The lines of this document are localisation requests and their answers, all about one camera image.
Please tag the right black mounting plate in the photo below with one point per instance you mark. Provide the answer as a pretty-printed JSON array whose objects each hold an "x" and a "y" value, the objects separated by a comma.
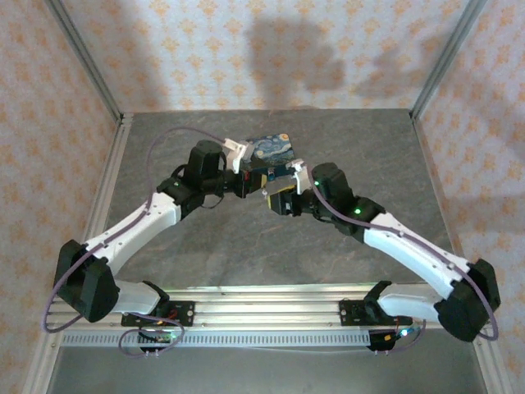
[{"x": 348, "y": 314}]

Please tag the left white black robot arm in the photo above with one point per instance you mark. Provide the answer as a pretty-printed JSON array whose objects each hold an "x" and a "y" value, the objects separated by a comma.
[{"x": 131, "y": 230}]

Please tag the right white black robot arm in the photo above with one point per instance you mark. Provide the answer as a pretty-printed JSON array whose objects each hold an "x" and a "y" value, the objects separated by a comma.
[{"x": 410, "y": 246}]

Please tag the aluminium side rail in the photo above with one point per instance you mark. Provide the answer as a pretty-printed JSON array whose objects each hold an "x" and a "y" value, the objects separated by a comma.
[{"x": 111, "y": 176}]

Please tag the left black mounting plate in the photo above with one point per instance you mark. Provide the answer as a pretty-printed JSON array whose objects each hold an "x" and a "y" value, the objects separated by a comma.
[{"x": 186, "y": 314}]

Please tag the aluminium frame leg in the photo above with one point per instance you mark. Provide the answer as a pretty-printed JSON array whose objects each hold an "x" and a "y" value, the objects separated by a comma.
[
  {"x": 490, "y": 361},
  {"x": 43, "y": 361}
]

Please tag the black mounting plate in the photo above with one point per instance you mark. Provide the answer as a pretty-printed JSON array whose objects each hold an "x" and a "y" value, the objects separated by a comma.
[
  {"x": 186, "y": 314},
  {"x": 348, "y": 314}
]

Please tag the aluminium frame post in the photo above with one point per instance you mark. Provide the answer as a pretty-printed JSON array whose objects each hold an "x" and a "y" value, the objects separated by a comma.
[
  {"x": 87, "y": 61},
  {"x": 446, "y": 61}
]

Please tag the aluminium cross rail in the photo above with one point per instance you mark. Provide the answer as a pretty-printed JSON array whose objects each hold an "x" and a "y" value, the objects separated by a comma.
[{"x": 266, "y": 308}]

